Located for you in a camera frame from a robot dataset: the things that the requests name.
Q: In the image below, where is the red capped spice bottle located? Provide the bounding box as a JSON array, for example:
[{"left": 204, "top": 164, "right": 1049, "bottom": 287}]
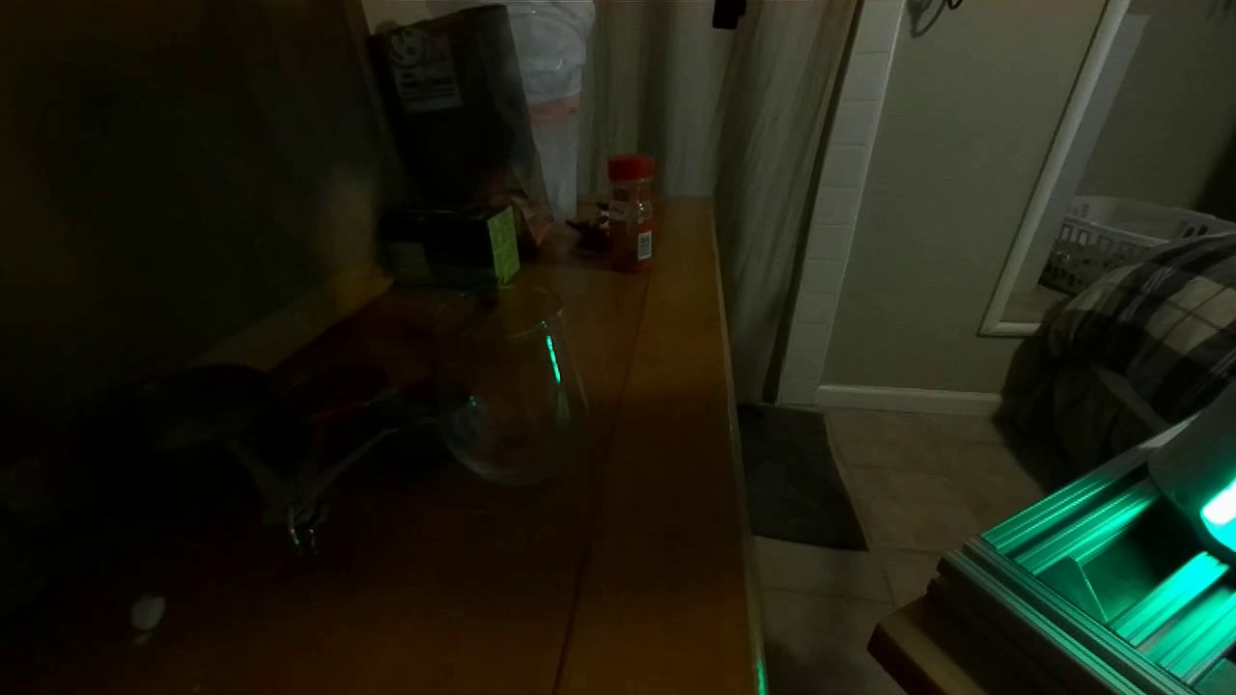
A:
[{"left": 603, "top": 152, "right": 661, "bottom": 275}]

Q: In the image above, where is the small white scrap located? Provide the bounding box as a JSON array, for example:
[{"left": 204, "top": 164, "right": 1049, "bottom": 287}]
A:
[{"left": 124, "top": 589, "right": 173, "bottom": 648}]

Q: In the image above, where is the wooden dresser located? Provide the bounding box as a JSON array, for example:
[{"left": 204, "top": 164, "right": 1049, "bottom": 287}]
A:
[{"left": 0, "top": 191, "right": 773, "bottom": 695}]

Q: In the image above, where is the clear stemless glass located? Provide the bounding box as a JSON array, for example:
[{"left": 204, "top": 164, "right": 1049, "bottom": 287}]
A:
[{"left": 428, "top": 284, "right": 594, "bottom": 495}]

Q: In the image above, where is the small metal measuring cup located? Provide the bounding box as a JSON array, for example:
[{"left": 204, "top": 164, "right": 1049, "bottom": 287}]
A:
[{"left": 262, "top": 362, "right": 406, "bottom": 556}]

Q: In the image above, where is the white door frame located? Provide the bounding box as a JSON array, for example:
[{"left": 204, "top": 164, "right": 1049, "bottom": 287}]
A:
[{"left": 767, "top": 0, "right": 911, "bottom": 414}]

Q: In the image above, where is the dark floor mat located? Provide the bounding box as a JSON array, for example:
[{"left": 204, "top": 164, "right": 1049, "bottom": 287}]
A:
[{"left": 735, "top": 403, "right": 867, "bottom": 556}]

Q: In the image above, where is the wooden back panel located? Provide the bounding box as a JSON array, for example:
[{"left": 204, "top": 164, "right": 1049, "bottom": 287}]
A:
[{"left": 0, "top": 0, "right": 402, "bottom": 518}]

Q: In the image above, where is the small green box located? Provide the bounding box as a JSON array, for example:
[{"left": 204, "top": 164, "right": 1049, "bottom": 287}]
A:
[{"left": 478, "top": 205, "right": 526, "bottom": 287}]

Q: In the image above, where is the white laundry basket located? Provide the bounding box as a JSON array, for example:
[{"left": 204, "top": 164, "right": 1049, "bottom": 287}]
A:
[{"left": 1035, "top": 195, "right": 1236, "bottom": 302}]

